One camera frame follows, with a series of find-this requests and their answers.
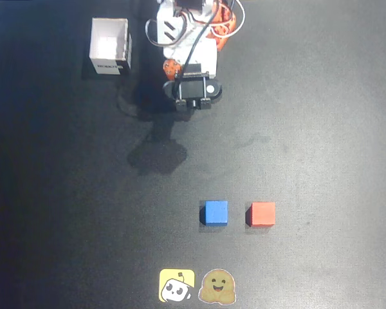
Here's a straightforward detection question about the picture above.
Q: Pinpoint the red cube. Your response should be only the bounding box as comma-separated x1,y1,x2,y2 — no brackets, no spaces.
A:
245,201,276,228

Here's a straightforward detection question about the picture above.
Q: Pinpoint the white cardboard box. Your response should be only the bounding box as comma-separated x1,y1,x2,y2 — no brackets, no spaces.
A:
89,17,133,76

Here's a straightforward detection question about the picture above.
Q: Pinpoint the blue cube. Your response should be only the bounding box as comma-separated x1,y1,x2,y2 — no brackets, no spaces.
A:
199,200,229,227

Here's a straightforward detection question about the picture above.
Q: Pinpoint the black gripper webcam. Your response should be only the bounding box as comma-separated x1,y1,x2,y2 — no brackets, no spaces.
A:
162,71,223,113

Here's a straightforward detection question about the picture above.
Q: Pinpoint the black desk mat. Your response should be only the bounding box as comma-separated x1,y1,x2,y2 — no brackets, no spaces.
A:
0,0,386,309

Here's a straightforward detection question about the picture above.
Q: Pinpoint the yellow robot sticker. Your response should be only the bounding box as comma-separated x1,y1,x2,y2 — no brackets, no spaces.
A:
158,268,196,303

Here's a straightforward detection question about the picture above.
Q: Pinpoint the hugging face emoji sticker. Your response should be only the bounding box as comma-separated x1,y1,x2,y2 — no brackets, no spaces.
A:
198,268,237,305

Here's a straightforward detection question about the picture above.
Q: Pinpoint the white cable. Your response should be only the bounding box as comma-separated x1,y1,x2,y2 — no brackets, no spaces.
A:
212,0,246,38

